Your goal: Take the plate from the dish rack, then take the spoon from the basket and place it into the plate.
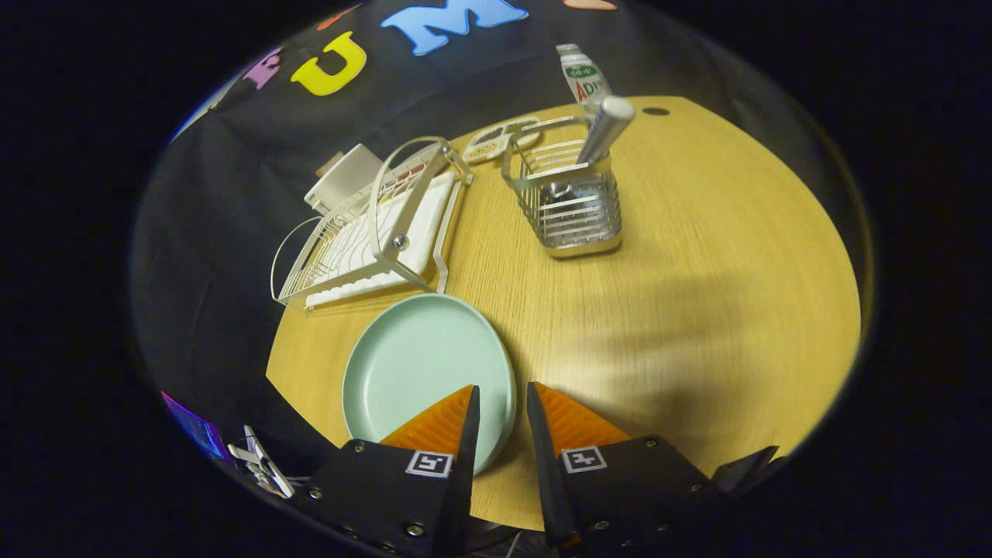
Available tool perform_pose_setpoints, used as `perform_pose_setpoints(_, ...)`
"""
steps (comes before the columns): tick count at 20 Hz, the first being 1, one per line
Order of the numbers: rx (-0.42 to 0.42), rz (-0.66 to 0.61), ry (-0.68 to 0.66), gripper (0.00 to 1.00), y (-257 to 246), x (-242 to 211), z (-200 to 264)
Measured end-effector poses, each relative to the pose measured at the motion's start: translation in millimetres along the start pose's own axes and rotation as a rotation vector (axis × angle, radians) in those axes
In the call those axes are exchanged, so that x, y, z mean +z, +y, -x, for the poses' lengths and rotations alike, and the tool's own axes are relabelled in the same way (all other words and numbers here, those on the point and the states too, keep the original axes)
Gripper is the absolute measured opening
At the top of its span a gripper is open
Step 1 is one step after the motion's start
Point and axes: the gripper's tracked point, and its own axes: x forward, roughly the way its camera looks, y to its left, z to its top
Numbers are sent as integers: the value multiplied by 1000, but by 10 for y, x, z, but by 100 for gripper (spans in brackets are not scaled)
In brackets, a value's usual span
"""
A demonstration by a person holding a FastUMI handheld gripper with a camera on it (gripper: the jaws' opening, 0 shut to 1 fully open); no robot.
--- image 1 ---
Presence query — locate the pale green plate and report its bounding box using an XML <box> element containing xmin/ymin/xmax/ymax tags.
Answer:
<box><xmin>342</xmin><ymin>293</ymin><xmax>518</xmax><ymax>476</ymax></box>

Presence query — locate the white toaster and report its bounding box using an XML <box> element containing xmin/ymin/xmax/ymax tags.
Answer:
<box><xmin>304</xmin><ymin>143</ymin><xmax>384</xmax><ymax>216</ymax></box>

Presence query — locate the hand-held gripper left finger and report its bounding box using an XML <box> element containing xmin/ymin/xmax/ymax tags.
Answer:
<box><xmin>291</xmin><ymin>384</ymin><xmax>481</xmax><ymax>557</ymax></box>

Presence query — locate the white drip tray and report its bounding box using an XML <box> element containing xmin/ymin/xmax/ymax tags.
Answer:
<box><xmin>305</xmin><ymin>170</ymin><xmax>458</xmax><ymax>309</ymax></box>

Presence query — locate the checkered handle spoon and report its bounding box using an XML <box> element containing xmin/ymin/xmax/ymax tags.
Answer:
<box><xmin>542</xmin><ymin>95</ymin><xmax>636</xmax><ymax>206</ymax></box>

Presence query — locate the white wire dish rack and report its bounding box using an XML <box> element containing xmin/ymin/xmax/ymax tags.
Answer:
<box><xmin>270</xmin><ymin>136</ymin><xmax>474</xmax><ymax>315</ymax></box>

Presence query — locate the black backdrop cloth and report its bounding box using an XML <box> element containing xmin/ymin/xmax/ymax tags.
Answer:
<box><xmin>128</xmin><ymin>0</ymin><xmax>877</xmax><ymax>497</ymax></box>

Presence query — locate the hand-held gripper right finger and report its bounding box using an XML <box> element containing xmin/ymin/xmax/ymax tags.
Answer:
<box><xmin>526</xmin><ymin>381</ymin><xmax>729</xmax><ymax>551</ymax></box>

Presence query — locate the metal wire basket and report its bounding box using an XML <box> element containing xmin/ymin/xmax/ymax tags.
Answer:
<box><xmin>501</xmin><ymin>116</ymin><xmax>623</xmax><ymax>259</ymax></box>

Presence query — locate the white drink bottle green cap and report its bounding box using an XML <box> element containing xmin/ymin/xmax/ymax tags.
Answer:
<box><xmin>556</xmin><ymin>43</ymin><xmax>613</xmax><ymax>105</ymax></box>

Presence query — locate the white divided tray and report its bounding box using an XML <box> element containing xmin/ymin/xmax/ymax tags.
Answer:
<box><xmin>463</xmin><ymin>116</ymin><xmax>543</xmax><ymax>165</ymax></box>

